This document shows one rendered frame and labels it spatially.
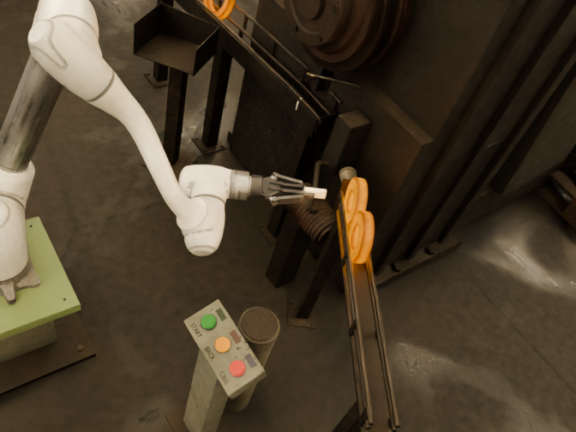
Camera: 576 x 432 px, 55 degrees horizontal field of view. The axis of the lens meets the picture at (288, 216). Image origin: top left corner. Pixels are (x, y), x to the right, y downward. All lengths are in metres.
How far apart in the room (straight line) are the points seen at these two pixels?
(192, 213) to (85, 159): 1.25
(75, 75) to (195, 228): 0.51
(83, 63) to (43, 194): 1.30
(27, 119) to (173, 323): 0.96
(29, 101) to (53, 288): 0.57
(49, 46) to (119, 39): 2.17
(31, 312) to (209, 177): 0.65
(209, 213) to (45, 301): 0.57
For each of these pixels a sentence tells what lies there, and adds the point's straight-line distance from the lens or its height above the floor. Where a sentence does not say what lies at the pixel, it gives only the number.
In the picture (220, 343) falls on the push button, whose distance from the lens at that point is 1.49.
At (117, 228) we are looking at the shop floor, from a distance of 2.45.
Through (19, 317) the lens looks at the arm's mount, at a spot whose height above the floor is 0.38.
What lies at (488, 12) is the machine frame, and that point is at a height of 1.29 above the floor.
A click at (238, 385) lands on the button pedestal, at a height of 0.59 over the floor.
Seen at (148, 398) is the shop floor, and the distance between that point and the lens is 2.07.
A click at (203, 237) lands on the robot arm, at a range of 1.56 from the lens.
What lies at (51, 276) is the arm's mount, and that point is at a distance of 1.87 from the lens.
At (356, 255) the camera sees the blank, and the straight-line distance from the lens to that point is 1.61.
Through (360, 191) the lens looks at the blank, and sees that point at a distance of 1.70.
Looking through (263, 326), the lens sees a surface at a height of 0.52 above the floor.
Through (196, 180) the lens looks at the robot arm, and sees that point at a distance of 1.66.
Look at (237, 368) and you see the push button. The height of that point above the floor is 0.61.
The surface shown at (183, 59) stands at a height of 0.60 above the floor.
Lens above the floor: 1.92
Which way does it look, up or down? 47 degrees down
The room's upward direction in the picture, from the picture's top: 19 degrees clockwise
